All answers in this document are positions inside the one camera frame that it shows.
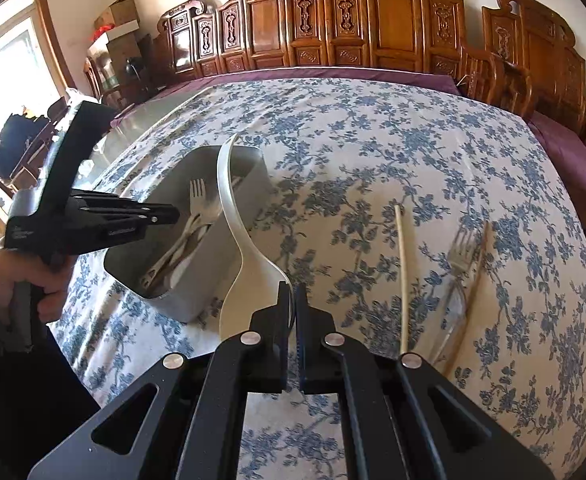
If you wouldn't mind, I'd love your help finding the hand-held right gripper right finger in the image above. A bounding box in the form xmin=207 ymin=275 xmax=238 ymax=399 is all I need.
xmin=296 ymin=285 xmax=556 ymax=480

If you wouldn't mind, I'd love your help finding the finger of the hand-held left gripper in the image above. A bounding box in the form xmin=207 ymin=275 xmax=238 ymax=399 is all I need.
xmin=72 ymin=192 xmax=180 ymax=224
xmin=79 ymin=211 xmax=152 ymax=241

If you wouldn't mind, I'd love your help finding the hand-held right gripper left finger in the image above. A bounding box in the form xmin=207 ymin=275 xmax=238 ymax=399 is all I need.
xmin=28 ymin=282 xmax=294 ymax=480

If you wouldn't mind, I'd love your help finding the white plastic fork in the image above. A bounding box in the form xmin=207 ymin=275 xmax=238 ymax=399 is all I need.
xmin=142 ymin=179 xmax=208 ymax=287

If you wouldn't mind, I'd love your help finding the large white plastic spoon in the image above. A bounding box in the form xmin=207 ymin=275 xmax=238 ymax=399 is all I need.
xmin=216 ymin=133 xmax=294 ymax=343

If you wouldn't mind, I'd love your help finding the small white plastic spoon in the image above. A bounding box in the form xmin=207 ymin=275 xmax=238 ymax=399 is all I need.
xmin=149 ymin=220 xmax=215 ymax=293

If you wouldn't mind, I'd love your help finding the grey metal rectangular container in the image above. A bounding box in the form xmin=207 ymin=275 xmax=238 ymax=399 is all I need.
xmin=102 ymin=145 xmax=274 ymax=325

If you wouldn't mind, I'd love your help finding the person's left forearm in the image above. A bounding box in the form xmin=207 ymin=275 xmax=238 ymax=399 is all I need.
xmin=0 ymin=290 xmax=101 ymax=466

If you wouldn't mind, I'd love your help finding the wooden dining chair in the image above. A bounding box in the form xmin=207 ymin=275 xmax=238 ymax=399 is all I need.
xmin=0 ymin=97 xmax=71 ymax=196

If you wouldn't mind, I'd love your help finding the dark cloth pile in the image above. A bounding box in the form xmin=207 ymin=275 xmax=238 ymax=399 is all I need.
xmin=0 ymin=112 xmax=48 ymax=171

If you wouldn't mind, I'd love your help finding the wooden cabinet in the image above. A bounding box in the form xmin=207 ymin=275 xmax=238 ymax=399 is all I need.
xmin=85 ymin=35 xmax=154 ymax=107

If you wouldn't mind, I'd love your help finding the black desk lamp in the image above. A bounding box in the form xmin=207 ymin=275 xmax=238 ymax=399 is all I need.
xmin=125 ymin=57 xmax=147 ymax=93

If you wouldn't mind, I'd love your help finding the wooden chopstick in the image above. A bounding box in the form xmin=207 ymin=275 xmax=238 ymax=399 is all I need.
xmin=394 ymin=204 xmax=410 ymax=358

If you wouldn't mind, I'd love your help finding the white flat box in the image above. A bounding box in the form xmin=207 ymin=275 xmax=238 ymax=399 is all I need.
xmin=87 ymin=19 xmax=141 ymax=56

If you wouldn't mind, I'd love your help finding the brown cardboard box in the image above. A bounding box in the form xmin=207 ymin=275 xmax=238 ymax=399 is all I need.
xmin=94 ymin=0 xmax=138 ymax=31

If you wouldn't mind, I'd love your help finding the clear plastic fork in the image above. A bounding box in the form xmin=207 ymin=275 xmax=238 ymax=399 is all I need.
xmin=435 ymin=227 xmax=479 ymax=356
xmin=435 ymin=222 xmax=489 ymax=363

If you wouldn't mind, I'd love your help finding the blue floral tablecloth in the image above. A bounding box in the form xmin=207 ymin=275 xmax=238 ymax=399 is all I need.
xmin=48 ymin=77 xmax=586 ymax=480

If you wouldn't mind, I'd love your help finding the long carved wooden sofa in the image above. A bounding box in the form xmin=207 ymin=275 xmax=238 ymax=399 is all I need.
xmin=150 ymin=0 xmax=506 ymax=111

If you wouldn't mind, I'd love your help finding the long purple sofa cushion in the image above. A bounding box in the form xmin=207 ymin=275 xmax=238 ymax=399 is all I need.
xmin=115 ymin=66 xmax=461 ymax=121

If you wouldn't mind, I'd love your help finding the purple armchair cushion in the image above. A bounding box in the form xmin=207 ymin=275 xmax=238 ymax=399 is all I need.
xmin=526 ymin=110 xmax=586 ymax=201

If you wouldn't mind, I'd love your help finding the carved wooden armchair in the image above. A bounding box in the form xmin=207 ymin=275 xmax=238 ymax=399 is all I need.
xmin=480 ymin=0 xmax=586 ymax=251

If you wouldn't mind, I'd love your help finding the wooden door frame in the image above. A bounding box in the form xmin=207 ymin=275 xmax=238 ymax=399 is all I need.
xmin=3 ymin=0 xmax=76 ymax=95

